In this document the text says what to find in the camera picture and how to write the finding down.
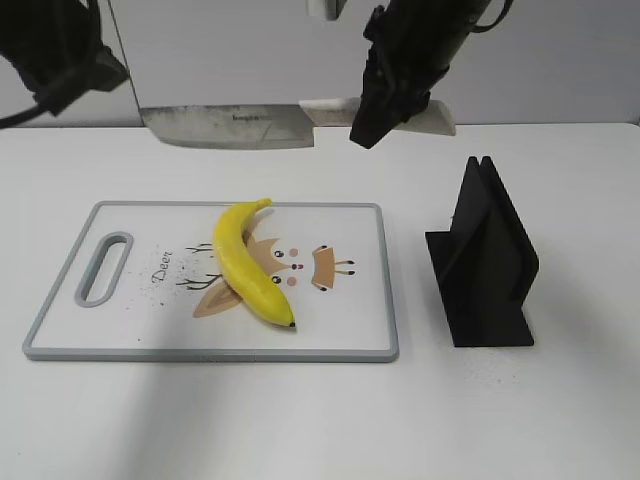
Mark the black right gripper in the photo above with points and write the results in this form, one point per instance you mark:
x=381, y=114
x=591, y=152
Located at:
x=402, y=66

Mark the cleaver knife with white handle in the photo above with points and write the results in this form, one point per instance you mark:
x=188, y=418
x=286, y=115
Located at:
x=249, y=126

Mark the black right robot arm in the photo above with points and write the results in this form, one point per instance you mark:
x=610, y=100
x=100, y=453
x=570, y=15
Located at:
x=455, y=21

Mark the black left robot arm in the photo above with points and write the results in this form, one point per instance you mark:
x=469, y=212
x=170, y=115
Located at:
x=57, y=50

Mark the yellow plastic banana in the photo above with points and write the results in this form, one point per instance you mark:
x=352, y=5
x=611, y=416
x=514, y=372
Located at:
x=242, y=272

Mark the black knife stand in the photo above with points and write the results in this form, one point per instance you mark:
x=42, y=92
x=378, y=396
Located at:
x=484, y=264

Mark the grey-rimmed white cutting board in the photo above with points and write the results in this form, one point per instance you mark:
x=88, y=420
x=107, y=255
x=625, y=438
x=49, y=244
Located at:
x=141, y=284

